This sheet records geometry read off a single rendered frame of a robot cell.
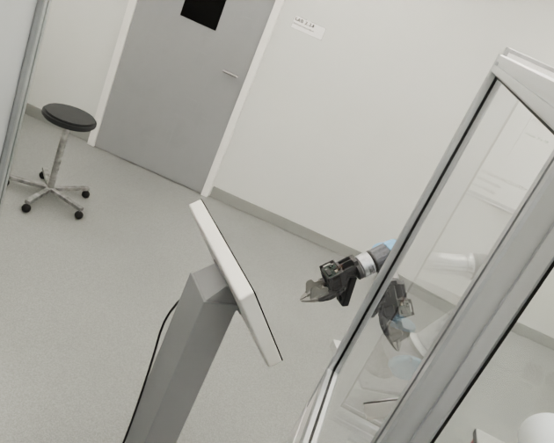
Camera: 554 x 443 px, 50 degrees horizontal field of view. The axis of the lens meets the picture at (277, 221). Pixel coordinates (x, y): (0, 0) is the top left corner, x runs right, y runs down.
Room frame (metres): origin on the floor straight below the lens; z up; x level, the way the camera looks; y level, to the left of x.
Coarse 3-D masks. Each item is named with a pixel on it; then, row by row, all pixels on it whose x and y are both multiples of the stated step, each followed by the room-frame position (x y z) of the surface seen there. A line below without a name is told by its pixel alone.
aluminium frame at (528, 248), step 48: (480, 96) 1.39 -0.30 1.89; (528, 96) 0.78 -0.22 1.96; (432, 192) 1.38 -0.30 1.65; (528, 192) 0.52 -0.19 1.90; (528, 240) 0.49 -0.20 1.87; (480, 288) 0.49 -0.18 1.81; (528, 288) 0.48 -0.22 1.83; (480, 336) 0.49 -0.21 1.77; (432, 384) 0.49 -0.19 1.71; (384, 432) 0.50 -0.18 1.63; (432, 432) 0.48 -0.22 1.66
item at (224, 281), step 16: (192, 208) 1.80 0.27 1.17; (208, 224) 1.71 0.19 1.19; (208, 240) 1.64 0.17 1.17; (224, 240) 1.63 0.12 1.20; (224, 256) 1.56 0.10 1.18; (208, 272) 1.67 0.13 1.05; (224, 272) 1.50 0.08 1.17; (240, 272) 1.49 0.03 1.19; (208, 288) 1.61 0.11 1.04; (224, 288) 1.60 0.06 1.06; (240, 288) 1.43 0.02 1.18; (240, 304) 1.41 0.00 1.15; (256, 304) 1.43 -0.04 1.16; (256, 320) 1.44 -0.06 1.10; (256, 336) 1.46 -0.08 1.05; (272, 336) 1.49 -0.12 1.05; (272, 352) 1.50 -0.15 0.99
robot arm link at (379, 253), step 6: (390, 240) 1.82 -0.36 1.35; (396, 240) 1.81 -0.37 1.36; (378, 246) 1.80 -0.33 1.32; (384, 246) 1.79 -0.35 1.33; (390, 246) 1.79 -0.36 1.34; (372, 252) 1.77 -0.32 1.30; (378, 252) 1.77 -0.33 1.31; (384, 252) 1.77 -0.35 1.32; (372, 258) 1.75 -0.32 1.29; (378, 258) 1.76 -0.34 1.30; (384, 258) 1.76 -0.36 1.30; (378, 264) 1.75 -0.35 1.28; (378, 270) 1.76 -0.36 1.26
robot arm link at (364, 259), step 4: (364, 252) 1.78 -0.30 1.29; (356, 256) 1.77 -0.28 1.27; (360, 256) 1.76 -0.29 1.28; (364, 256) 1.76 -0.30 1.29; (368, 256) 1.76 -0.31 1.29; (360, 260) 1.75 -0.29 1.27; (364, 260) 1.75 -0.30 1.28; (368, 260) 1.75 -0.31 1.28; (372, 260) 1.75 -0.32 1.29; (360, 264) 1.74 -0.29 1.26; (364, 264) 1.74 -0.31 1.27; (368, 264) 1.74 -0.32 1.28; (372, 264) 1.75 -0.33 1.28; (364, 268) 1.73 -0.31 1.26; (368, 268) 1.74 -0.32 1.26; (372, 268) 1.75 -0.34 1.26; (364, 272) 1.74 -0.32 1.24; (368, 272) 1.74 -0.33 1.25; (372, 272) 1.75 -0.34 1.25; (364, 276) 1.75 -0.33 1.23
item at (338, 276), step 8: (352, 256) 1.75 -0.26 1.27; (336, 264) 1.73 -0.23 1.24; (344, 264) 1.73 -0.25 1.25; (352, 264) 1.76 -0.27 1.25; (328, 272) 1.69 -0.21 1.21; (336, 272) 1.69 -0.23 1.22; (344, 272) 1.71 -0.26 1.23; (352, 272) 1.75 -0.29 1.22; (360, 272) 1.73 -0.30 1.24; (328, 280) 1.67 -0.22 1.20; (336, 280) 1.68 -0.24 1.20; (344, 280) 1.70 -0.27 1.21; (328, 288) 1.73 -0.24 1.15; (336, 288) 1.70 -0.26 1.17; (344, 288) 1.71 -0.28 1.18
